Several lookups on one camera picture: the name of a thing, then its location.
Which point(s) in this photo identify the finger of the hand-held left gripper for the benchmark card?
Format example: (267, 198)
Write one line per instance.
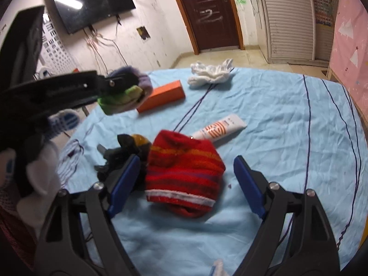
(86, 87)

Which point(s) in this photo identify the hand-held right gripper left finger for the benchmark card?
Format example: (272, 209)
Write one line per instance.
(123, 187)

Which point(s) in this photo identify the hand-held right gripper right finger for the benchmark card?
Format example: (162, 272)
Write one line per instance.
(248, 187)

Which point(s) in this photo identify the purple and green sock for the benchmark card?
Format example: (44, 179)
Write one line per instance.
(115, 106)

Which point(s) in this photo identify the red striped knit hat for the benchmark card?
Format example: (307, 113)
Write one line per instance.
(184, 172)

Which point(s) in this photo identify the person's left hand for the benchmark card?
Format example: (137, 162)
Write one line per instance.
(63, 122)

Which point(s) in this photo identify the person's right hand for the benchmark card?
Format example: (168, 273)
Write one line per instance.
(219, 268)

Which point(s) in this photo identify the dark cloth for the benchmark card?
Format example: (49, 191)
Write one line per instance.
(115, 155)

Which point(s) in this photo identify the orange fruit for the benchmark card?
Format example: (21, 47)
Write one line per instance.
(141, 141)

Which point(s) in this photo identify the white orange striped tube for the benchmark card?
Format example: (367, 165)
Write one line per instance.
(221, 128)

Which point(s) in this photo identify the orange carton box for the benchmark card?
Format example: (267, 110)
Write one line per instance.
(161, 96)

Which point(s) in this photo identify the light blue tablecloth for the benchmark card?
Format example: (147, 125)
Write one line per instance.
(273, 115)

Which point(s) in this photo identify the cream knit hat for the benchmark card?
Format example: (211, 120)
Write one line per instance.
(210, 73)

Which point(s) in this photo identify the dark brown wooden door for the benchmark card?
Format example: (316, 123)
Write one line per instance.
(210, 14)

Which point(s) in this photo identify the white louvred wardrobe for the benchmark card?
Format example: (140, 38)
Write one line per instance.
(287, 20)

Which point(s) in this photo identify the pink tree print curtain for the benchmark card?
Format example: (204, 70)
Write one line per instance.
(350, 34)

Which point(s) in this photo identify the colourful grid poster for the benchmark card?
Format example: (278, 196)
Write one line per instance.
(323, 3)

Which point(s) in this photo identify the eye chart wall poster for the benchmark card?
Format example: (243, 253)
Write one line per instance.
(57, 49)

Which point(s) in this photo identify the open wall socket box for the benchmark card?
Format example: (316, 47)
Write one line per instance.
(143, 33)

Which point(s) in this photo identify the black wall television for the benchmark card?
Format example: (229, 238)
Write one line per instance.
(92, 3)

